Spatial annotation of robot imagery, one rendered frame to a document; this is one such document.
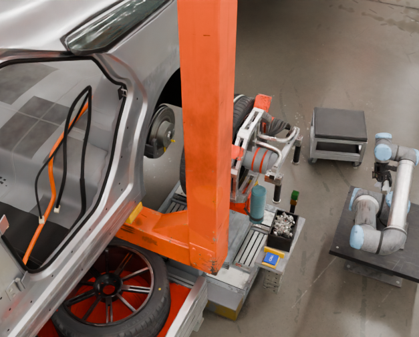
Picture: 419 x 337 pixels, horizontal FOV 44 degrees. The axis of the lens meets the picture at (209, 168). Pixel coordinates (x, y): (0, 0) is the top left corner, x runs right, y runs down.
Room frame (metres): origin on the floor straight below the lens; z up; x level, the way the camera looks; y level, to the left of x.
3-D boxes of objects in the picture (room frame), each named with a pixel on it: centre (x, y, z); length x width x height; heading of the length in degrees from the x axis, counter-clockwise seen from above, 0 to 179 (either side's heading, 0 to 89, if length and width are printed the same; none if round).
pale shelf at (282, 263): (1.87, -0.42, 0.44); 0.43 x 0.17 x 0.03; 155
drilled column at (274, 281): (1.84, -0.41, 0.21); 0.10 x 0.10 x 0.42; 65
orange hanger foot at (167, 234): (1.81, 0.31, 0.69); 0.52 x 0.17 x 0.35; 65
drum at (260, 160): (2.12, -0.30, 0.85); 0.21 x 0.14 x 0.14; 65
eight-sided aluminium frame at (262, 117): (2.15, -0.23, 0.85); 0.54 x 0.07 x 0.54; 155
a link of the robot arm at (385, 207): (2.06, -1.13, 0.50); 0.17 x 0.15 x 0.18; 71
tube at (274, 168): (2.01, -0.30, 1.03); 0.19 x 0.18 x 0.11; 65
